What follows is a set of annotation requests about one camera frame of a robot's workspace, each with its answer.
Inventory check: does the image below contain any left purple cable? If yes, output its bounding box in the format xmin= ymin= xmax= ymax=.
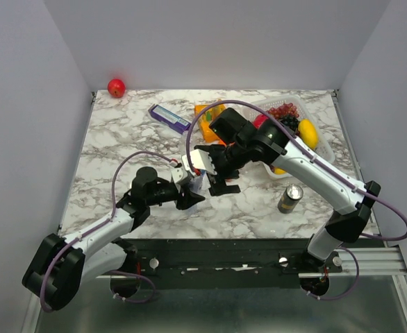
xmin=39 ymin=151 xmax=178 ymax=313

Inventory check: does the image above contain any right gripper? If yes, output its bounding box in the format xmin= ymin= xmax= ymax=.
xmin=202 ymin=142 xmax=249 ymax=198

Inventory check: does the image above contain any black base frame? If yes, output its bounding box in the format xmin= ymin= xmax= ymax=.
xmin=113 ymin=239 xmax=342 ymax=289

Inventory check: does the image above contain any clear crushed plastic bottle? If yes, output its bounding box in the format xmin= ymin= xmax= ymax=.
xmin=181 ymin=131 xmax=192 ymax=144

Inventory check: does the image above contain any black drink can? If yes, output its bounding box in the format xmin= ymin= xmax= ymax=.
xmin=277 ymin=184 xmax=304 ymax=214

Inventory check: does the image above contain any purple rectangular box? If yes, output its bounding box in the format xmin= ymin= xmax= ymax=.
xmin=148 ymin=104 xmax=190 ymax=135

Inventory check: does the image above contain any black grape bunch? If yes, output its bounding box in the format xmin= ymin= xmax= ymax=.
xmin=279 ymin=114 xmax=299 ymax=132

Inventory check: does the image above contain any orange yellow snack pack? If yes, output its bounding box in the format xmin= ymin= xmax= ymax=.
xmin=197 ymin=104 xmax=226 ymax=144

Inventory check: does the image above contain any blue tinted plastic bottle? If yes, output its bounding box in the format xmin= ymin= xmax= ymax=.
xmin=185 ymin=178 xmax=204 ymax=216

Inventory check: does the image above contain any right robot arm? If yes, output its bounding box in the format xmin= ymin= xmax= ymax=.
xmin=203 ymin=108 xmax=381 ymax=272

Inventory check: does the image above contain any red dragon fruit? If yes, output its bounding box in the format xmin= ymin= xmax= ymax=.
xmin=253 ymin=114 xmax=269 ymax=128

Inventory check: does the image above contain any yellow lemon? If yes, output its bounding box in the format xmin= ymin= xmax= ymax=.
xmin=274 ymin=168 xmax=286 ymax=175

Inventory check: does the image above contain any red grape bunch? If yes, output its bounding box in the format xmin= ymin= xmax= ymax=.
xmin=267 ymin=103 xmax=299 ymax=119

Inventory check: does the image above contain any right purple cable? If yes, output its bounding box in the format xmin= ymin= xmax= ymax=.
xmin=185 ymin=100 xmax=407 ymax=241

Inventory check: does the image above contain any purple cable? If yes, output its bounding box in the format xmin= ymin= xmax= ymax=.
xmin=185 ymin=100 xmax=407 ymax=241
xmin=39 ymin=151 xmax=178 ymax=313

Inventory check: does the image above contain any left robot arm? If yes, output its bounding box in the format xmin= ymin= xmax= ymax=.
xmin=22 ymin=165 xmax=204 ymax=312

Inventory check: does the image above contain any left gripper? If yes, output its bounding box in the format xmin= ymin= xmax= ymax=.
xmin=146 ymin=180 xmax=205 ymax=210

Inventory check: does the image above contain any yellow mango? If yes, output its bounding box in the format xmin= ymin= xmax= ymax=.
xmin=298 ymin=119 xmax=319 ymax=150

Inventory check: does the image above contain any red apple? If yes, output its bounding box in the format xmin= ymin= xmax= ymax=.
xmin=107 ymin=78 xmax=126 ymax=99

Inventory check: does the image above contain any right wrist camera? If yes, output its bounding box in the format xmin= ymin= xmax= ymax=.
xmin=181 ymin=149 xmax=217 ymax=177

